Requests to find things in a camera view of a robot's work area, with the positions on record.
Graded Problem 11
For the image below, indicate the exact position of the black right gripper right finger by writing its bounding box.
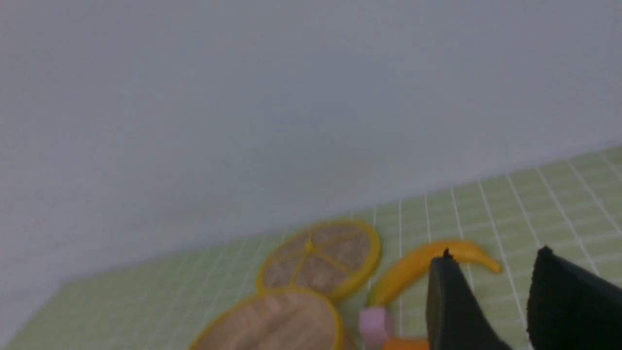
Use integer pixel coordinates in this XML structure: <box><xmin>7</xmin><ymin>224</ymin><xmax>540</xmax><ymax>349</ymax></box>
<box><xmin>527</xmin><ymin>246</ymin><xmax>622</xmax><ymax>350</ymax></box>

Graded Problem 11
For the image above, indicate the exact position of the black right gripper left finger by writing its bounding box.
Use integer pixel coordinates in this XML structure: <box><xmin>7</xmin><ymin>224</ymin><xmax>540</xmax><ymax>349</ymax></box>
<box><xmin>426</xmin><ymin>249</ymin><xmax>510</xmax><ymax>350</ymax></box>

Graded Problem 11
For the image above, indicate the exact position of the bamboo steamer lid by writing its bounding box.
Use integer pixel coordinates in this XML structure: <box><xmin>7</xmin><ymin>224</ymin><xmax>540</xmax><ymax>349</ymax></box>
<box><xmin>256</xmin><ymin>218</ymin><xmax>382</xmax><ymax>302</ymax></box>

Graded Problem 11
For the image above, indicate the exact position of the bamboo steamer tray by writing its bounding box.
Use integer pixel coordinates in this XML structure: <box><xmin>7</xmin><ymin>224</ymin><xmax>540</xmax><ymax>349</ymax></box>
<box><xmin>190</xmin><ymin>287</ymin><xmax>357</xmax><ymax>350</ymax></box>

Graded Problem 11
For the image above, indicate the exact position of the yellow toy banana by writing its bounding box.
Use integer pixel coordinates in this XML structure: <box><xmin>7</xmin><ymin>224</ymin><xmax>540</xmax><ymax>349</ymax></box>
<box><xmin>366</xmin><ymin>239</ymin><xmax>502</xmax><ymax>307</ymax></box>

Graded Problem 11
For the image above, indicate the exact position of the orange toy mango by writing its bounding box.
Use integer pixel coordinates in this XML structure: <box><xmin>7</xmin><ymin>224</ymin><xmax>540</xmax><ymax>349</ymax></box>
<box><xmin>381</xmin><ymin>337</ymin><xmax>429</xmax><ymax>350</ymax></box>

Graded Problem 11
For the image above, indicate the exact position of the pink foam cube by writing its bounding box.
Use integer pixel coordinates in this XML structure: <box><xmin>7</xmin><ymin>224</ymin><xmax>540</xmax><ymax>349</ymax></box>
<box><xmin>358</xmin><ymin>306</ymin><xmax>395</xmax><ymax>350</ymax></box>

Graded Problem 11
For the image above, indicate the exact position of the green checkered tablecloth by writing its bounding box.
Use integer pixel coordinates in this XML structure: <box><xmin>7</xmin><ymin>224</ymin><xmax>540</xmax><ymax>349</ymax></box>
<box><xmin>6</xmin><ymin>146</ymin><xmax>622</xmax><ymax>350</ymax></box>

